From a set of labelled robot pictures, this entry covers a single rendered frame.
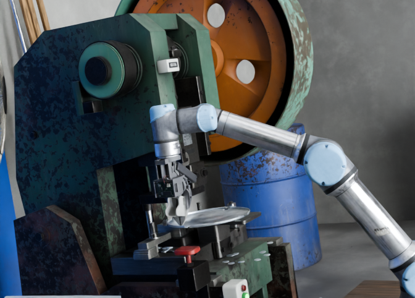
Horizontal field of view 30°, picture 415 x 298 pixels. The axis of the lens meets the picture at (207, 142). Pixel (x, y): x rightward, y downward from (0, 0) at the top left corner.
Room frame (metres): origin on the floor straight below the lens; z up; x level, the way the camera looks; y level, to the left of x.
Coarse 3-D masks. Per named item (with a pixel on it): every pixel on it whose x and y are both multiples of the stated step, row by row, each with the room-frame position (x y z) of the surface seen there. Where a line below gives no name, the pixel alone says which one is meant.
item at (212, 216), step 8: (216, 208) 2.77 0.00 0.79; (224, 208) 2.76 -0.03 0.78; (232, 208) 2.73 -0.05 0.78; (240, 208) 2.71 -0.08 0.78; (248, 208) 2.65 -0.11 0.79; (192, 216) 2.69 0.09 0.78; (200, 216) 2.64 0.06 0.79; (208, 216) 2.61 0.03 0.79; (216, 216) 2.59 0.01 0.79; (224, 216) 2.59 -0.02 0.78; (232, 216) 2.58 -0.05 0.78; (240, 216) 2.53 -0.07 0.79; (168, 224) 2.59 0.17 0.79; (176, 224) 2.58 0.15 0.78; (184, 224) 2.56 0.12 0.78; (192, 224) 2.54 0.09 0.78; (200, 224) 2.52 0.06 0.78; (208, 224) 2.48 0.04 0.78; (216, 224) 2.49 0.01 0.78
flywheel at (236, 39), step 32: (160, 0) 3.06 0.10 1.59; (192, 0) 3.02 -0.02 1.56; (224, 0) 2.95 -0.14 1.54; (256, 0) 2.84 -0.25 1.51; (224, 32) 2.96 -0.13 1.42; (256, 32) 2.89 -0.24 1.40; (288, 32) 2.85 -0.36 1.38; (224, 64) 2.97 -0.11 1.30; (256, 64) 2.90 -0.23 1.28; (288, 64) 2.82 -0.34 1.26; (224, 96) 2.98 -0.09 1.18; (256, 96) 2.91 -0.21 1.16
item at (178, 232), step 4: (168, 220) 2.70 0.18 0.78; (160, 224) 2.64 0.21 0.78; (160, 228) 2.64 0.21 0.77; (164, 228) 2.63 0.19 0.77; (168, 228) 2.62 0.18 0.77; (172, 228) 2.62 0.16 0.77; (176, 228) 2.61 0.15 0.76; (180, 228) 2.61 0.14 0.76; (184, 228) 2.63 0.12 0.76; (188, 228) 2.65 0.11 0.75; (192, 228) 2.67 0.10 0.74; (196, 228) 2.70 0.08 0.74; (160, 232) 2.64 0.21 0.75; (172, 232) 2.62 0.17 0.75; (176, 232) 2.61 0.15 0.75; (180, 232) 2.60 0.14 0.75; (184, 232) 2.62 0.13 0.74; (188, 232) 2.65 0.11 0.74; (172, 236) 2.62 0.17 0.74; (176, 236) 2.61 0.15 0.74; (180, 236) 2.60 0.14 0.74
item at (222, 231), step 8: (248, 216) 2.54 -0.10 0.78; (256, 216) 2.56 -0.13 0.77; (224, 224) 2.52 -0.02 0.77; (232, 224) 2.50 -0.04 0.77; (200, 232) 2.59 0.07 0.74; (208, 232) 2.57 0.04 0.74; (216, 232) 2.56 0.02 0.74; (224, 232) 2.60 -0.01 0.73; (200, 240) 2.59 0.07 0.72; (208, 240) 2.58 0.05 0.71; (216, 240) 2.56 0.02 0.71; (224, 240) 2.60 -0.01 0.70; (216, 248) 2.56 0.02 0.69; (224, 248) 2.57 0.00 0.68; (216, 256) 2.57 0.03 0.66
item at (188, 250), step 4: (180, 248) 2.30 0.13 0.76; (184, 248) 2.30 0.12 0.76; (188, 248) 2.28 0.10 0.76; (192, 248) 2.27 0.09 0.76; (196, 248) 2.28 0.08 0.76; (176, 252) 2.27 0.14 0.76; (180, 252) 2.27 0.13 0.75; (184, 252) 2.26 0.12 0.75; (188, 252) 2.25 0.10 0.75; (192, 252) 2.25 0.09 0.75; (196, 252) 2.27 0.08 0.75; (188, 256) 2.28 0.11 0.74; (188, 260) 2.28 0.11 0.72
